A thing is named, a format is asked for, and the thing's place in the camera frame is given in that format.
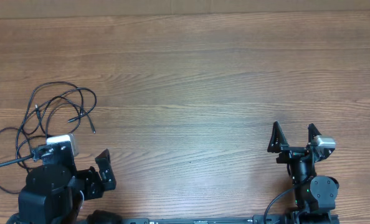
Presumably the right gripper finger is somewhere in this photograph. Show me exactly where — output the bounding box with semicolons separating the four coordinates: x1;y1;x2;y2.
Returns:
308;123;321;143
267;121;289;153

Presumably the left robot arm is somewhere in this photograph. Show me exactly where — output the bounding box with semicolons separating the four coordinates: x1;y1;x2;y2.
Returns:
7;141;116;224

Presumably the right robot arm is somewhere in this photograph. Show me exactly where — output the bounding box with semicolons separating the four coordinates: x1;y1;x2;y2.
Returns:
263;121;339;223

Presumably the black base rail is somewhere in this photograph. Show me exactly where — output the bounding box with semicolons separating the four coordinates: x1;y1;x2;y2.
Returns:
76;210;340;224

